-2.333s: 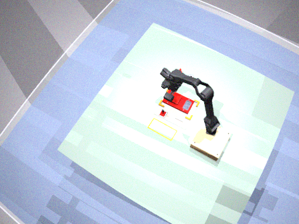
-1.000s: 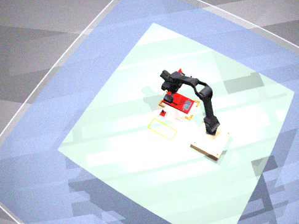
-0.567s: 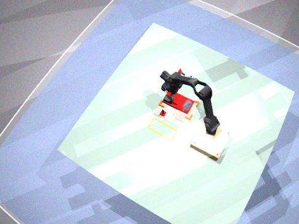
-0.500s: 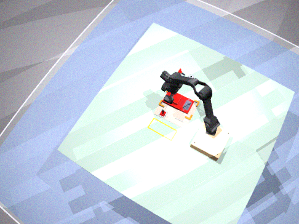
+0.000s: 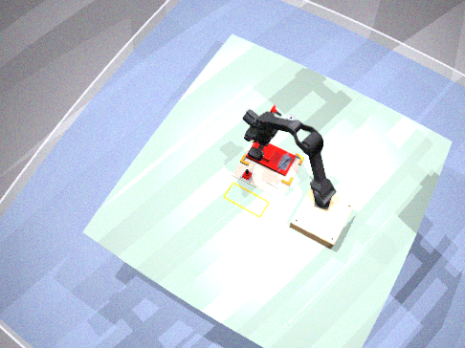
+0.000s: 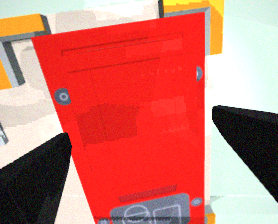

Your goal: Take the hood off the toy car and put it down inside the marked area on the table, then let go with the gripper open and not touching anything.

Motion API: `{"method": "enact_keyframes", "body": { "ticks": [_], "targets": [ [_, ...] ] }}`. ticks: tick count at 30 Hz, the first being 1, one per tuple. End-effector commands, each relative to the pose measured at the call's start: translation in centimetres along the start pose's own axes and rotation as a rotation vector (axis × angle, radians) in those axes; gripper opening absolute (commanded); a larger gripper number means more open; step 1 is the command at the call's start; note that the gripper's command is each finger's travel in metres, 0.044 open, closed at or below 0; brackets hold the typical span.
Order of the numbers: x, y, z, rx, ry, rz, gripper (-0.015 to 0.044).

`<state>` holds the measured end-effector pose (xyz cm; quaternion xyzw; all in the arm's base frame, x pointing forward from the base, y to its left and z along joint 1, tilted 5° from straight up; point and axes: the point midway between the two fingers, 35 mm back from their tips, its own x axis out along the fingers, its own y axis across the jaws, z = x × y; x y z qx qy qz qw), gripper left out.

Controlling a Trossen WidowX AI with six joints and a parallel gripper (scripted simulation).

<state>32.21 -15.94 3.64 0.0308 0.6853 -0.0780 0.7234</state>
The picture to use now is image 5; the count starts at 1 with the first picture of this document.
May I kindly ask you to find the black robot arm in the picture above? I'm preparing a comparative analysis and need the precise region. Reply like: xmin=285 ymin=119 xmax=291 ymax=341
xmin=242 ymin=109 xmax=337 ymax=210

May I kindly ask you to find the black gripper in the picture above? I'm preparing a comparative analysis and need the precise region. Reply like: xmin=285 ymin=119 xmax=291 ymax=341
xmin=248 ymin=129 xmax=278 ymax=162

